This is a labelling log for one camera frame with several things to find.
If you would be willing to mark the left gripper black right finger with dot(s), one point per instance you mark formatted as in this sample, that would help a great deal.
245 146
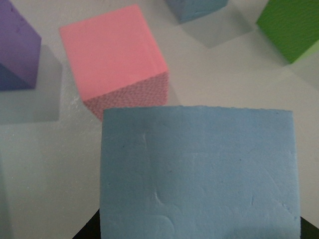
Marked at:
308 230

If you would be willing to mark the light blue foam block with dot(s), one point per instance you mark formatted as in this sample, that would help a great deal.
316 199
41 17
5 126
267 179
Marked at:
187 10
199 173

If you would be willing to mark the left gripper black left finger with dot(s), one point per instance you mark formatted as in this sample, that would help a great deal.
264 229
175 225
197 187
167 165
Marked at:
91 230

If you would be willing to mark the pink foam block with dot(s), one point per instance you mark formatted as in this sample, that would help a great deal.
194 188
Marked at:
116 61

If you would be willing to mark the green foam block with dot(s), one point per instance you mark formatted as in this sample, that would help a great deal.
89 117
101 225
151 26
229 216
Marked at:
292 26

